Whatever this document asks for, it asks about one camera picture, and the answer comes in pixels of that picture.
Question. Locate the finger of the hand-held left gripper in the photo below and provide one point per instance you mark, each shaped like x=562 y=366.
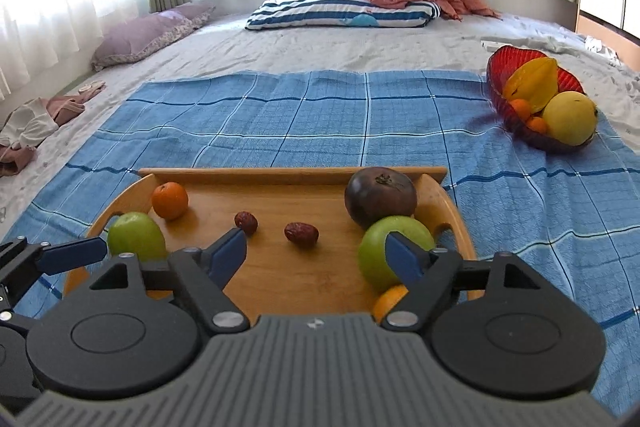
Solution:
x=75 y=253

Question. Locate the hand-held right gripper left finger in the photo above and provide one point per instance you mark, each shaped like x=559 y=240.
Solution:
x=230 y=253

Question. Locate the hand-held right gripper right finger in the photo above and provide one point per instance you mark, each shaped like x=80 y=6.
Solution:
x=405 y=258

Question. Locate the large green apple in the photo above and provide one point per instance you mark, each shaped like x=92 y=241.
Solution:
x=375 y=252

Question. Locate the red date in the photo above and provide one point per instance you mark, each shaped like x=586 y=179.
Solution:
x=301 y=234
x=246 y=223

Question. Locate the orange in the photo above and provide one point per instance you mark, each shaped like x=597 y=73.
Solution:
x=387 y=302

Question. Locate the small green apple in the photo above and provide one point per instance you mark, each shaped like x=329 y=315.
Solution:
x=135 y=237

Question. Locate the wooden tray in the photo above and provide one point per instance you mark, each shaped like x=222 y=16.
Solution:
x=300 y=272

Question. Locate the dark purple round fruit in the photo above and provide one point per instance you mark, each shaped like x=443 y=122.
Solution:
x=380 y=199

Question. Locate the small tangerine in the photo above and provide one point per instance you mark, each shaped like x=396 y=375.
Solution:
x=521 y=108
x=537 y=125
x=170 y=201

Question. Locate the white cloth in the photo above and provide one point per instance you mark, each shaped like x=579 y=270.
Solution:
x=30 y=124

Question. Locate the pink cloth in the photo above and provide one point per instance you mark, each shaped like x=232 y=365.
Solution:
x=67 y=109

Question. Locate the blue checked blanket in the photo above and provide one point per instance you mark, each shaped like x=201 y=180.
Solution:
x=300 y=122

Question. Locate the grey bed sheet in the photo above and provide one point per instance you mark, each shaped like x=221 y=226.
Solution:
x=250 y=52

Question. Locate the red glass bowl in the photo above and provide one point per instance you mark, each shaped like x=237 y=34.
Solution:
x=505 y=67

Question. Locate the yellow mango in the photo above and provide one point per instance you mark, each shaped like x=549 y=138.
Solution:
x=570 y=117

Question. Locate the yellow star fruit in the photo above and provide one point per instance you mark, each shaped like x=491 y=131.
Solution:
x=537 y=82

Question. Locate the purple pillow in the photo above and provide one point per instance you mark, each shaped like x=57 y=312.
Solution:
x=145 y=37

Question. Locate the white cloth strip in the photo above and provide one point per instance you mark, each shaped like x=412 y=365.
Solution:
x=545 y=43

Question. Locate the blue white striped pillow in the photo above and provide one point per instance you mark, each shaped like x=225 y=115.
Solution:
x=325 y=9

